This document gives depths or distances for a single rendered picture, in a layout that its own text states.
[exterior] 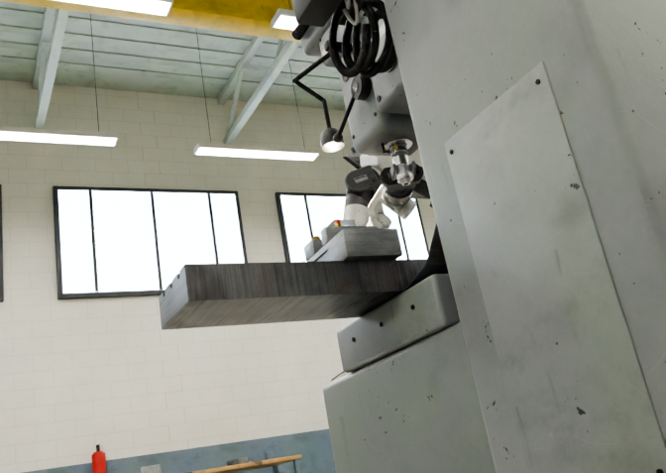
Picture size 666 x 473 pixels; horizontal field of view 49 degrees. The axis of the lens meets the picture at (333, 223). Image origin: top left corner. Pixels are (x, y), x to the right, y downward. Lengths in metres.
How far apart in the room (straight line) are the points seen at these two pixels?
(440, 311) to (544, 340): 0.39
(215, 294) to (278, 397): 8.37
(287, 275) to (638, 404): 0.79
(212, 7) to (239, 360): 4.70
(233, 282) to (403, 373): 0.49
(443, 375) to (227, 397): 8.08
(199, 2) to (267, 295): 5.77
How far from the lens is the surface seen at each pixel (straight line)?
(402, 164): 2.03
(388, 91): 1.92
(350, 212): 2.48
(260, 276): 1.59
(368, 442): 1.97
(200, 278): 1.55
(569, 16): 1.29
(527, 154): 1.31
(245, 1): 7.40
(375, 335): 1.86
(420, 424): 1.75
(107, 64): 10.38
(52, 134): 8.03
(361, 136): 2.06
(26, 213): 9.84
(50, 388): 9.23
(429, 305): 1.65
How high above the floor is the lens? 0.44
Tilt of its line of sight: 20 degrees up
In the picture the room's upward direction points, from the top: 11 degrees counter-clockwise
